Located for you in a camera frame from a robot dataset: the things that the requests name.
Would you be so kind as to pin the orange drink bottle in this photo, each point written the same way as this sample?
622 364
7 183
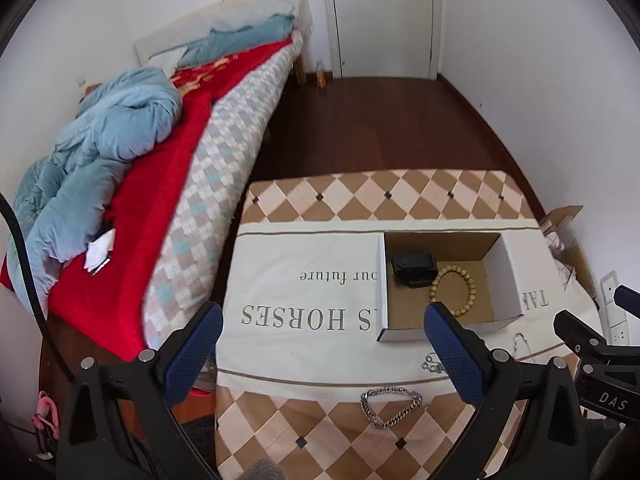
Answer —
320 75

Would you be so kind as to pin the light blue duvet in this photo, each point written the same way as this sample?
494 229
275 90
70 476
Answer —
60 202

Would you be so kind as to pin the white power strip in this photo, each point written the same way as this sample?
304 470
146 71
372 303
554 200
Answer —
614 317

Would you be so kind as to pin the brown cardboard box floor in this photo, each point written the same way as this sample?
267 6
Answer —
558 229

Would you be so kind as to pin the white door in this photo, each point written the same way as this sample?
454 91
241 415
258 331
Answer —
385 38

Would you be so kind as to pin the pink object on floor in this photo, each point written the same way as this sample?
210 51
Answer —
46 416

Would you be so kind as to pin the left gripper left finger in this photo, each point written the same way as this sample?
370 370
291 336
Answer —
118 421

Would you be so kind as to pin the red bed blanket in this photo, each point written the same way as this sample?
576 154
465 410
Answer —
107 306

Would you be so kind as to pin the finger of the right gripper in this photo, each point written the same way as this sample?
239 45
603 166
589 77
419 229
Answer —
580 338
628 299

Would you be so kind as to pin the checkered beige tablecloth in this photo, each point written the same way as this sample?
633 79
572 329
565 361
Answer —
323 365

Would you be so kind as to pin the open white cardboard box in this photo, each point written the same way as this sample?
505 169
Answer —
476 281

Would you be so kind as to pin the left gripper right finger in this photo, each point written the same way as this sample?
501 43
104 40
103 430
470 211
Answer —
550 440

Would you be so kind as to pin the black fitness band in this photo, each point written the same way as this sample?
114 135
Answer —
415 270

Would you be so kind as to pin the checkered bed sheet mattress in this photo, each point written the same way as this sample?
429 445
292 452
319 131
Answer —
185 273

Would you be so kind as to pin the white paper on bed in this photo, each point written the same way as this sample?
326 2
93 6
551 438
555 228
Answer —
99 252

